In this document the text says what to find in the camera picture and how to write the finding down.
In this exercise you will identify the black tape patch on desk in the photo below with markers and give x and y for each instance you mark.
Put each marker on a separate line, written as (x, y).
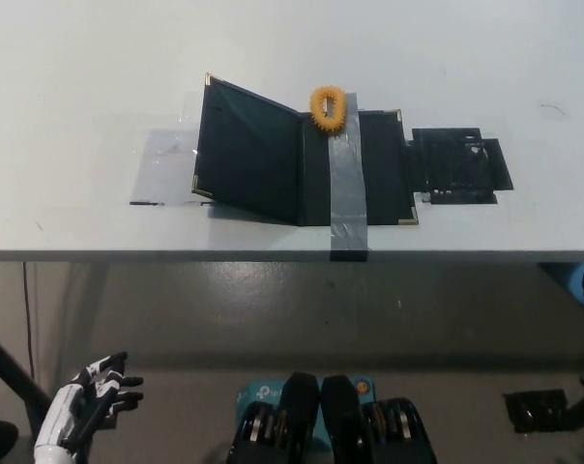
(454, 164)

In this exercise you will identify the grey duct tape strip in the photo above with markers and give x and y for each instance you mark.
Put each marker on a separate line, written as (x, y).
(347, 193)

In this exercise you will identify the white and black left hand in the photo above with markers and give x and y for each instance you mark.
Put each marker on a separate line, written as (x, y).
(62, 411)

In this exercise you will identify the black USC diary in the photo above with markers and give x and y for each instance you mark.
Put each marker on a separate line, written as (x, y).
(248, 154)

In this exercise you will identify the teal TP-Link box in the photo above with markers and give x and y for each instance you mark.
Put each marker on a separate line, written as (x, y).
(258, 392)

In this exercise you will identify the clear plastic taped sheet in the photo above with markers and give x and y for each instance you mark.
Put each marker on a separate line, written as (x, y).
(166, 164)

